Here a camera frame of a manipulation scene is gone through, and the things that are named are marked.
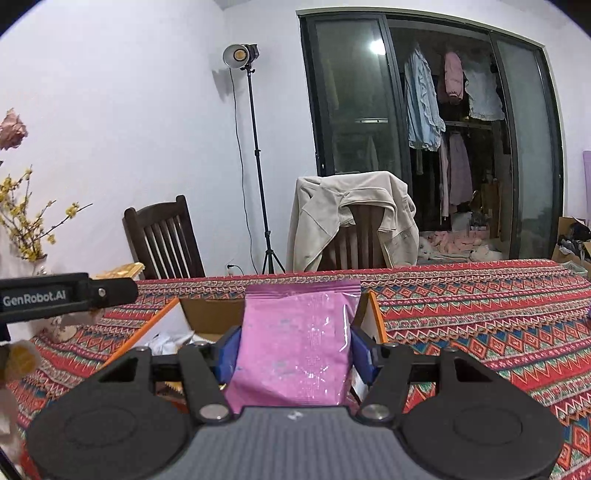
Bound white orange cracker packet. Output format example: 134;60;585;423
144;332;212;356

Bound purple snack packet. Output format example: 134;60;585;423
224;280;362;414

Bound red orange cardboard box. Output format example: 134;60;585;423
98;289;390;407

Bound yellow blossom branches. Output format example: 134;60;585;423
1;166;92;264

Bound chair under beige jacket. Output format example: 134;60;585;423
318;205;388;271

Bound dark wooden chair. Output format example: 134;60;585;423
123;195;205;280

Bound beige jacket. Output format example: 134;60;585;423
287;171;419;272

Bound pink dried roses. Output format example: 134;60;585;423
0;108;28;150

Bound patterned red tablecloth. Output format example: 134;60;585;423
10;260;590;479

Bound light blue hanging shirt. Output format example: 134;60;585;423
404;42;446;152

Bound cardboard box on floor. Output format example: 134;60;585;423
552;217;590;279

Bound white hanging top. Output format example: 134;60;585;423
463;59;505;122

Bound pink hanging garment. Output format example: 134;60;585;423
444;51;464;104

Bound studio light on stand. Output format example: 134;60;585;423
221;42;288;275

